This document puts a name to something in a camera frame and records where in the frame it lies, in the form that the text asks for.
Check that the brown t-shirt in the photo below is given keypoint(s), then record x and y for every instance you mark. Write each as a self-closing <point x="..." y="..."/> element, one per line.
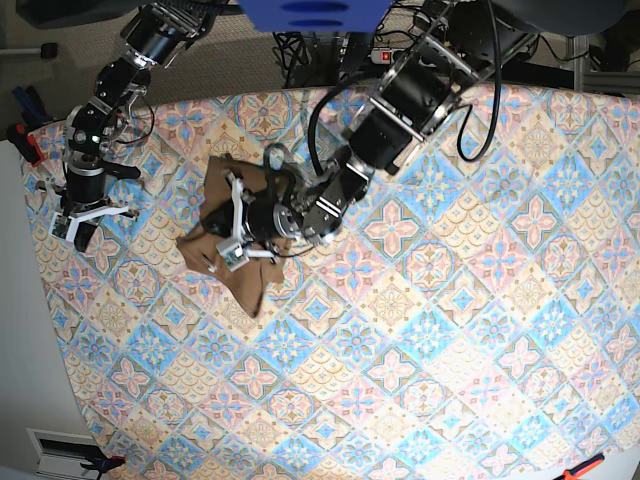
<point x="198" y="248"/>

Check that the white power strip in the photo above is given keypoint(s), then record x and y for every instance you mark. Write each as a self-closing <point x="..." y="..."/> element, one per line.
<point x="385" y="56"/>

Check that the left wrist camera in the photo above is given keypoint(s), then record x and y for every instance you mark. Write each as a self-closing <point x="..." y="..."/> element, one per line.
<point x="233" y="254"/>

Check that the white vent panel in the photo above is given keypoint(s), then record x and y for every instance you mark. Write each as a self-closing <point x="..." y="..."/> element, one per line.
<point x="61" y="455"/>

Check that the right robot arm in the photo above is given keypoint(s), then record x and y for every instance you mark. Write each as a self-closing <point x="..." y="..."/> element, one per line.
<point x="93" y="131"/>

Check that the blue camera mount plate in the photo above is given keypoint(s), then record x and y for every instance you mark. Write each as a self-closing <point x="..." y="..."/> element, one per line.
<point x="360" y="16"/>

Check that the black orange clamp bottom left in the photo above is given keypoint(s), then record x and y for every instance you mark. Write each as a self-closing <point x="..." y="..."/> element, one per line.
<point x="102" y="464"/>

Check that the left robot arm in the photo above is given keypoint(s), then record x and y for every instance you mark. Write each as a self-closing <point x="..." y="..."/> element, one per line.
<point x="464" y="44"/>

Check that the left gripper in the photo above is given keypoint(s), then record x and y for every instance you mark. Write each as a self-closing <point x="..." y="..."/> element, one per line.
<point x="256" y="219"/>

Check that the orange black clamp bottom right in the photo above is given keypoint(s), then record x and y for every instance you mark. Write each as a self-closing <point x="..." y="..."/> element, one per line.
<point x="583" y="468"/>

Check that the patterned tablecloth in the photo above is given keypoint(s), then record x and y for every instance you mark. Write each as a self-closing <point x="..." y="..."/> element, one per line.
<point x="471" y="321"/>

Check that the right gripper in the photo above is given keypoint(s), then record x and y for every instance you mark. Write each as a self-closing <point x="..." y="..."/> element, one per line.
<point x="84" y="199"/>

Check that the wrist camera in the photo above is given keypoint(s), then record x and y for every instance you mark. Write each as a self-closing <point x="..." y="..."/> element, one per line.
<point x="60" y="227"/>
<point x="233" y="254"/>

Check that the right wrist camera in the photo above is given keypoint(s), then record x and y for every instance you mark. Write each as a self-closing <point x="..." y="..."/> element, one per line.
<point x="60" y="227"/>

